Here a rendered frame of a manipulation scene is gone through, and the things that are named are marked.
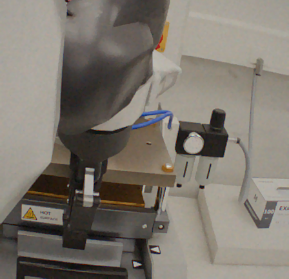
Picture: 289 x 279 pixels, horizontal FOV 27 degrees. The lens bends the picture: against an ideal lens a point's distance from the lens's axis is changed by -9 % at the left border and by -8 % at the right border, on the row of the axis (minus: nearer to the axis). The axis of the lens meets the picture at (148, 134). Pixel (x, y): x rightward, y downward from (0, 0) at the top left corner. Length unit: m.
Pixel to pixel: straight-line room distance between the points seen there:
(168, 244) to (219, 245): 0.42
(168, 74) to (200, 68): 0.83
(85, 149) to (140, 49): 0.16
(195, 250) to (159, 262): 0.51
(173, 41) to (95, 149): 0.42
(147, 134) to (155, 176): 0.12
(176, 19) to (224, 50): 0.42
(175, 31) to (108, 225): 0.33
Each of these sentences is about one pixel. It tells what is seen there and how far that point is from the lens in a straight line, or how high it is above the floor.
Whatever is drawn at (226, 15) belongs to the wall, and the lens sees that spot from 1.42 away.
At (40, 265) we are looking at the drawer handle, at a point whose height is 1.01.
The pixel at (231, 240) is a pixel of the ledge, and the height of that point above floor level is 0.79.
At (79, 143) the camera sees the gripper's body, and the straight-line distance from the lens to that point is 0.60.
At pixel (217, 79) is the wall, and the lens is 1.46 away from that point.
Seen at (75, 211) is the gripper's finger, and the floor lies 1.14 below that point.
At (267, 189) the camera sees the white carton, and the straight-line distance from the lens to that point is 1.41.
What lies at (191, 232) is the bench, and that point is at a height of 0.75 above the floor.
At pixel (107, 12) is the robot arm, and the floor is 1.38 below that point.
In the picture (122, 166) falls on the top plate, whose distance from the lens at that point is 0.83.
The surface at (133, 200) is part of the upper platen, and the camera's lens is 0.86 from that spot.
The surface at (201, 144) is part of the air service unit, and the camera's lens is 1.04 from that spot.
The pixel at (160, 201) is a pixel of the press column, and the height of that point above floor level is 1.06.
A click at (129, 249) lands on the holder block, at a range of 0.90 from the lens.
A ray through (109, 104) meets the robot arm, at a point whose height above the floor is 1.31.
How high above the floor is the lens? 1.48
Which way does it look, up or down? 23 degrees down
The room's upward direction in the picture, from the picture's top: 11 degrees clockwise
